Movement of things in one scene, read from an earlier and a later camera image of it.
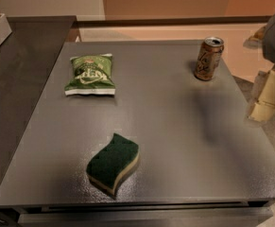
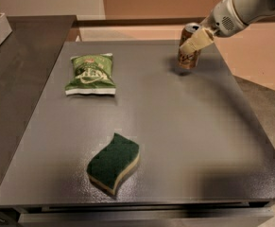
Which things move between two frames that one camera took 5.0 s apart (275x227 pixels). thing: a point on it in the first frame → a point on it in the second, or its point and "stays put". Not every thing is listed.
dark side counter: [16, 74] stays put
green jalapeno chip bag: [91, 75] stays put
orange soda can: [209, 58] → [185, 60]
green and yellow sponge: [111, 163] stays put
